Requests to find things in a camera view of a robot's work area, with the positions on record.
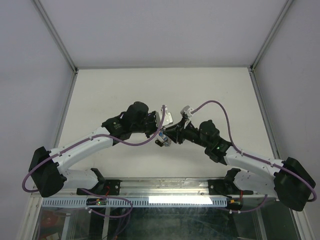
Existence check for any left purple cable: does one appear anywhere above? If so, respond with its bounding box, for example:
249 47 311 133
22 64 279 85
21 104 167 226

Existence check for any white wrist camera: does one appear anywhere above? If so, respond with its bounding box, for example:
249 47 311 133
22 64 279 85
180 105 194 119
155 105 174 127

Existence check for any right aluminium frame post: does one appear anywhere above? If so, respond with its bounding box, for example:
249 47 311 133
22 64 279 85
249 0 295 73

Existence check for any purple cable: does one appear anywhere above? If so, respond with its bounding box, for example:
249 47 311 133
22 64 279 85
21 104 167 226
191 100 316 215

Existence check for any aluminium mounting rail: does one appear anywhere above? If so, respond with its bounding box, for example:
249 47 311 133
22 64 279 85
22 170 276 198

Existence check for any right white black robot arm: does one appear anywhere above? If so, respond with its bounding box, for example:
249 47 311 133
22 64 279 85
160 118 316 212

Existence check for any black key fob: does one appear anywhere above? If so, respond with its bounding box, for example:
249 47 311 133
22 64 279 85
155 139 165 147

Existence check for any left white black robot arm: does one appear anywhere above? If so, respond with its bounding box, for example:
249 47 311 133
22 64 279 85
27 101 165 198

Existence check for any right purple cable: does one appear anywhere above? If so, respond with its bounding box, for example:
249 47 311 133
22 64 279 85
191 100 316 215

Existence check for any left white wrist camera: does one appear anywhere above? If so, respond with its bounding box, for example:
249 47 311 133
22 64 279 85
155 105 174 127

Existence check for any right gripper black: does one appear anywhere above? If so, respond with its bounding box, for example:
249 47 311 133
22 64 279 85
162 117 210 149

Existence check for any metal keyring holder with rings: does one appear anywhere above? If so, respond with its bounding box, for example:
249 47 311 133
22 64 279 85
156 130 172 147

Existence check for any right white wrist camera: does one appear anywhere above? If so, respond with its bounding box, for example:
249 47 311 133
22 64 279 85
180 105 194 119

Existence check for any left aluminium frame post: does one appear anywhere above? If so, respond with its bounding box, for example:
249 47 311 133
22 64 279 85
31 0 78 74

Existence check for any grey slotted cable duct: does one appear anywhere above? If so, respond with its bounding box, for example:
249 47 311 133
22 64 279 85
42 196 227 208

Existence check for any aluminium frame post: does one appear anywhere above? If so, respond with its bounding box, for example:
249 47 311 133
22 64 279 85
31 0 78 74
249 0 295 73

